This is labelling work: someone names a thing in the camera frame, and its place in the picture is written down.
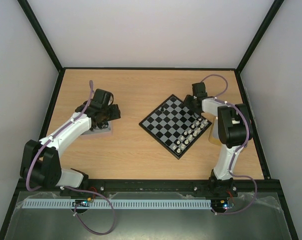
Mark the black white chess board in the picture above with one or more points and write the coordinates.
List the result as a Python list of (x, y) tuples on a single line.
[(167, 127)]

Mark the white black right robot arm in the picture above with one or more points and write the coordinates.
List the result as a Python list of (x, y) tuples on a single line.
[(233, 130)]

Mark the grey tray of black pieces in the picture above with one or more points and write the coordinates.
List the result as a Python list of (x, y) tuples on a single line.
[(95, 133)]

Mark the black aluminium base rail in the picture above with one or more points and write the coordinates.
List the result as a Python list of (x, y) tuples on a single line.
[(195, 188)]

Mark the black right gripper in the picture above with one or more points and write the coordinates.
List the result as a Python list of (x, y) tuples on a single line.
[(189, 102)]

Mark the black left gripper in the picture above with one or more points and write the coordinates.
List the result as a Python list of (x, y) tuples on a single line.
[(116, 113)]

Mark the light blue slotted cable duct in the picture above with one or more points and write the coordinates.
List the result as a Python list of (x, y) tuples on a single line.
[(119, 204)]

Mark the metal tray of white pieces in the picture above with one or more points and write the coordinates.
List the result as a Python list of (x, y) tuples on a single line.
[(214, 135)]

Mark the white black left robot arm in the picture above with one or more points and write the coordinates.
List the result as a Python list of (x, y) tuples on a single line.
[(41, 166)]

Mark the black enclosure frame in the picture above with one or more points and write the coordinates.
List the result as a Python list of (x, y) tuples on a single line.
[(273, 10)]

